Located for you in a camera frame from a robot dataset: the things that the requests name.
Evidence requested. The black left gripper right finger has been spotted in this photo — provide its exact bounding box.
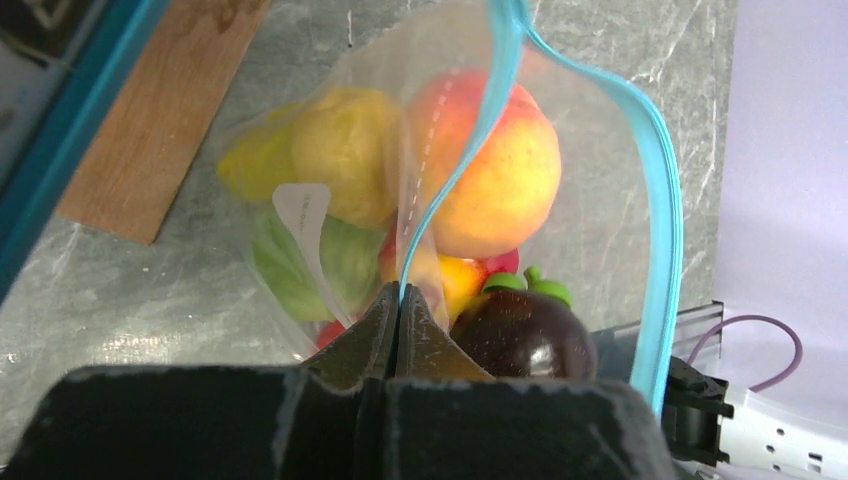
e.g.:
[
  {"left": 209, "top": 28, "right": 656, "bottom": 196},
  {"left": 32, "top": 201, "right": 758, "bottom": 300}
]
[{"left": 385, "top": 286, "right": 676, "bottom": 479}]

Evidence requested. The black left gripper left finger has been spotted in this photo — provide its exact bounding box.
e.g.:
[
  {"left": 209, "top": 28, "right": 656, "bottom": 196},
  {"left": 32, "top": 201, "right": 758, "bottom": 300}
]
[{"left": 1, "top": 282, "right": 399, "bottom": 479}]

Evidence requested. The dark toy mangosteen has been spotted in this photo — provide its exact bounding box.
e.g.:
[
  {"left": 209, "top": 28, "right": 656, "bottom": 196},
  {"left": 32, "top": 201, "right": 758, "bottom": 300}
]
[{"left": 450, "top": 266, "right": 598, "bottom": 380}]

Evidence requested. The red yellow toy apple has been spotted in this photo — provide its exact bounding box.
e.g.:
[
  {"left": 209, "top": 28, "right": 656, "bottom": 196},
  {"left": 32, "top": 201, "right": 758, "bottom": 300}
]
[{"left": 407, "top": 249, "right": 520, "bottom": 331}]

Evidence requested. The green toy cabbage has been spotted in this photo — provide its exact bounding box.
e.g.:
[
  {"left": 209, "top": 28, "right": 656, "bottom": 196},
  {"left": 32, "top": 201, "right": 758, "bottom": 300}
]
[{"left": 252, "top": 207, "right": 385, "bottom": 322}]

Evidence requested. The pink toy peach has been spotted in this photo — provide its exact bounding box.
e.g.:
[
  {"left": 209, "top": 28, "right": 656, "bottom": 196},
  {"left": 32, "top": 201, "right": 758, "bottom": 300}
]
[{"left": 406, "top": 70, "right": 561, "bottom": 258}]

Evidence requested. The clear zip top bag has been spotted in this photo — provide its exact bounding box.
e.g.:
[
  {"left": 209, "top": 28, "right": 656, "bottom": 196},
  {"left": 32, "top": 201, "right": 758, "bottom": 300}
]
[{"left": 214, "top": 1, "right": 682, "bottom": 410}]

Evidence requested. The yellow-green toy starfruit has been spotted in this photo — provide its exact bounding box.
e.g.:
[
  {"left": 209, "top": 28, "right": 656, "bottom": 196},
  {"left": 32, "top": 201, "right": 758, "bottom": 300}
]
[{"left": 216, "top": 103, "right": 301, "bottom": 202}]

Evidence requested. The red toy strawberry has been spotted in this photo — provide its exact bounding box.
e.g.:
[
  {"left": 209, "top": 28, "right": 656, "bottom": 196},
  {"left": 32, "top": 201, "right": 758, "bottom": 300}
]
[{"left": 315, "top": 321, "right": 347, "bottom": 352}]

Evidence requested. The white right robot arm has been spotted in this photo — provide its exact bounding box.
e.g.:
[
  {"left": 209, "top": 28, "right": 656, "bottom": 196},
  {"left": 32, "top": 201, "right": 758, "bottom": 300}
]
[{"left": 661, "top": 357, "right": 847, "bottom": 479}]

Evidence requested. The wooden board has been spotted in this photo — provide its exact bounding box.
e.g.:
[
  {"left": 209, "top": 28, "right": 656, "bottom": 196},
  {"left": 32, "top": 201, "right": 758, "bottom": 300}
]
[{"left": 56, "top": 0, "right": 270, "bottom": 245}]

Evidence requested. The dark grey network switch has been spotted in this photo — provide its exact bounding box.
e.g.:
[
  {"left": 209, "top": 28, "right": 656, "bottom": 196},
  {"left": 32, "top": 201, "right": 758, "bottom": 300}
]
[{"left": 1, "top": 1, "right": 168, "bottom": 296}]

